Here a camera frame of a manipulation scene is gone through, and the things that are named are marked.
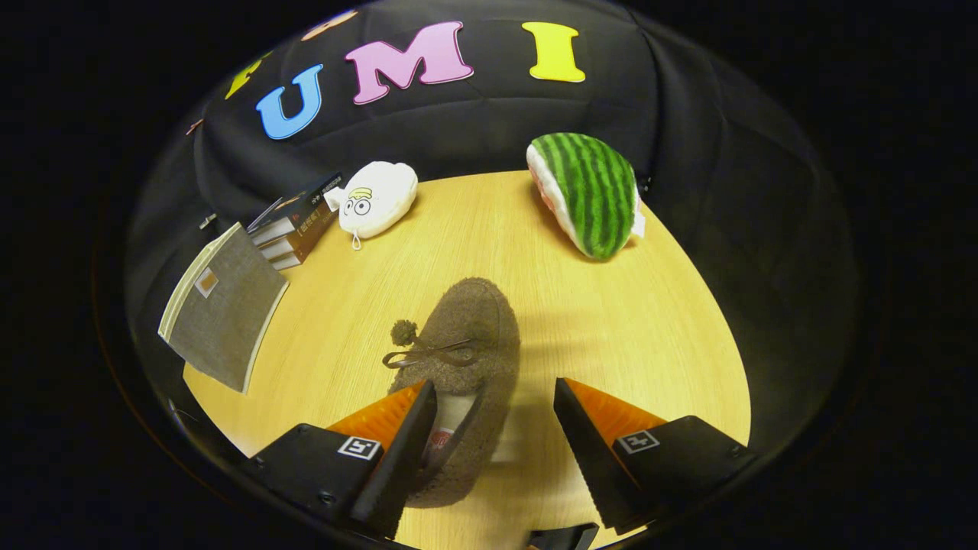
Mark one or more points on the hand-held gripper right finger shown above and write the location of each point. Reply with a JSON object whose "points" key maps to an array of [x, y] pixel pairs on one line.
{"points": [[592, 458]]}

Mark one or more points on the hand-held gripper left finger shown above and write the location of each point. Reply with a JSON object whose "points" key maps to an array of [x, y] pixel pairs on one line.
{"points": [[397, 458]]}

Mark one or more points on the brown fuzzy shoe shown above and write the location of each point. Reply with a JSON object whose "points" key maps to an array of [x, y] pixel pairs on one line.
{"points": [[474, 321]]}

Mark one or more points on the grey fabric storage box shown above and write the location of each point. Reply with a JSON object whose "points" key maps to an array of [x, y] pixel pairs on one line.
{"points": [[225, 313]]}

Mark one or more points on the white plush toy with face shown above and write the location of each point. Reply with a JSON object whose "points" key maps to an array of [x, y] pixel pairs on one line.
{"points": [[378, 198]]}

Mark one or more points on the watermelon slice plush toy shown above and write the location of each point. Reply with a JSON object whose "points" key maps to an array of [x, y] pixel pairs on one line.
{"points": [[596, 191]]}

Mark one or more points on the silver clip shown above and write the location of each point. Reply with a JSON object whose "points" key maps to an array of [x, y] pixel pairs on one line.
{"points": [[208, 221]]}

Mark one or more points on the pink clip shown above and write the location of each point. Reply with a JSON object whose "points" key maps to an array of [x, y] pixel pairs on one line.
{"points": [[195, 126]]}

